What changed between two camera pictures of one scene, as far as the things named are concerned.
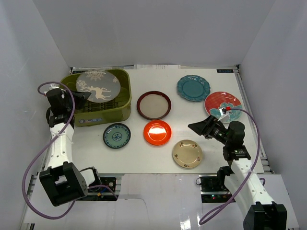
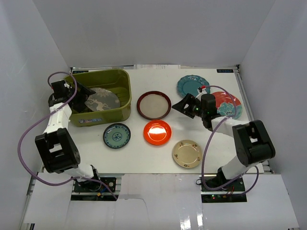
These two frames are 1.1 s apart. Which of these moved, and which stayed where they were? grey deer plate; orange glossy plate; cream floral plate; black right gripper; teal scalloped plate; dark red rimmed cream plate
Moved: grey deer plate; black right gripper
Stayed: teal scalloped plate; cream floral plate; orange glossy plate; dark red rimmed cream plate
